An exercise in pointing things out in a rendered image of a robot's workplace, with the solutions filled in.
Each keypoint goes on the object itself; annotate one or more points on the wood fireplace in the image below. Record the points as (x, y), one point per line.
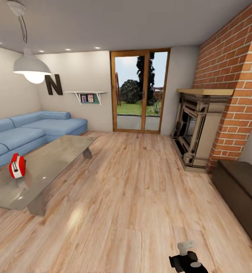
(197, 122)

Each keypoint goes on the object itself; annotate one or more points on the radio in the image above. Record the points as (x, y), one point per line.
(17, 166)

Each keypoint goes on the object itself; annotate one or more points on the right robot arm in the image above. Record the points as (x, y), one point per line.
(186, 261)

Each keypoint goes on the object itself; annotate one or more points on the coffee table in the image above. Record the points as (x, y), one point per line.
(43, 166)

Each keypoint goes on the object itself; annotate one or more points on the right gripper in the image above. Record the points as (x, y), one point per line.
(178, 261)

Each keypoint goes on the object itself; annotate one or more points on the picture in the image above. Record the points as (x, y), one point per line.
(90, 97)
(84, 98)

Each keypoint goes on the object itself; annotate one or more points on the room light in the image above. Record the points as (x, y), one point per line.
(28, 62)

